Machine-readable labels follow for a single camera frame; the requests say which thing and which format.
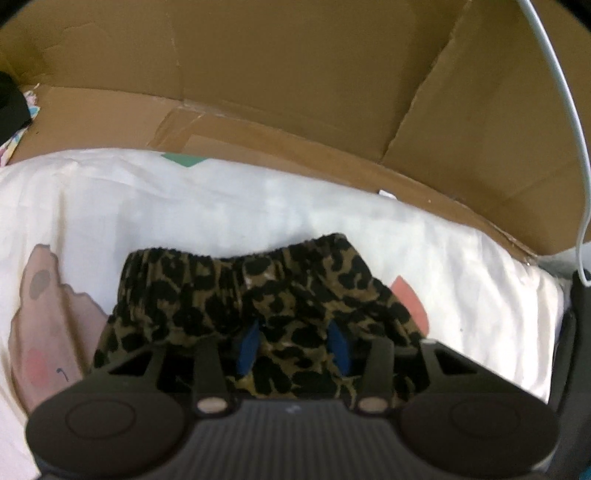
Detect black clothes pile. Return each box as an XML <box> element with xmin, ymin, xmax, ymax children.
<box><xmin>0</xmin><ymin>72</ymin><xmax>32</xmax><ymax>144</ymax></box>

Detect white cable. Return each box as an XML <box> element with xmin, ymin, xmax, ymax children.
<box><xmin>516</xmin><ymin>0</ymin><xmax>591</xmax><ymax>288</ymax></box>

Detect white cartoon print bedsheet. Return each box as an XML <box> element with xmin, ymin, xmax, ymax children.
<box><xmin>0</xmin><ymin>147</ymin><xmax>567</xmax><ymax>480</ymax></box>

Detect leopard print garment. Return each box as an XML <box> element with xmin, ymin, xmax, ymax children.
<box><xmin>92</xmin><ymin>233</ymin><xmax>426</xmax><ymax>406</ymax></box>

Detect brown cardboard box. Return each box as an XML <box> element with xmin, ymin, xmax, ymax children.
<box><xmin>1</xmin><ymin>1</ymin><xmax>584</xmax><ymax>255</ymax></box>

